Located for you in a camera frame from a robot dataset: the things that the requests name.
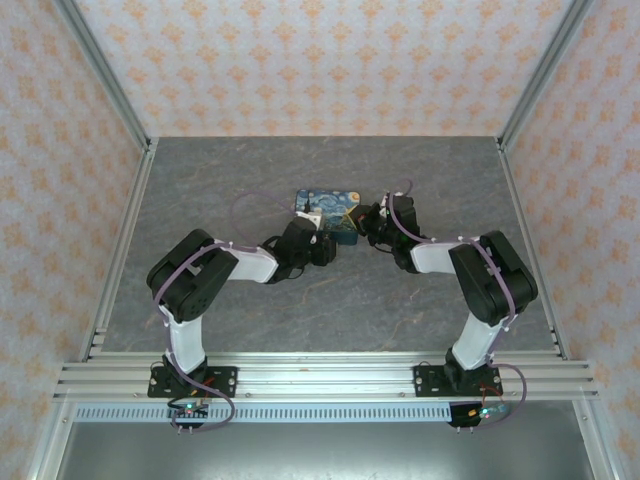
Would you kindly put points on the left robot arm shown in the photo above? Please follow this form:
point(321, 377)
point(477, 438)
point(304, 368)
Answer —
point(192, 280)

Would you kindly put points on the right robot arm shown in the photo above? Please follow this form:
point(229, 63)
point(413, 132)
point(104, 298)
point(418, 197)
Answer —
point(492, 280)

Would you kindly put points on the dark teal metal box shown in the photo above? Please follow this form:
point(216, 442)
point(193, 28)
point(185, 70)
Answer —
point(335, 207)

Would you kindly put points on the small circuit board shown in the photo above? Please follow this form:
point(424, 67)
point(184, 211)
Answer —
point(487, 412)
point(190, 411)

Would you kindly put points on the grey metal panel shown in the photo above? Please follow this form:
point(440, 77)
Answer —
point(325, 452)

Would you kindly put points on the wide aluminium frame beam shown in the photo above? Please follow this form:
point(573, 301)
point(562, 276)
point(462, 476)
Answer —
point(325, 372)

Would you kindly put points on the aluminium table side rail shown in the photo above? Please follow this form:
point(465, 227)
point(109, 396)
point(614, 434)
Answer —
point(532, 240)
point(122, 240)

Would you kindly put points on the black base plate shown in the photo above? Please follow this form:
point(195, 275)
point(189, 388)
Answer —
point(425, 382)
point(225, 382)

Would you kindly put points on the aluminium frame post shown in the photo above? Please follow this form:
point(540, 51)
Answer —
point(547, 65)
point(100, 65)

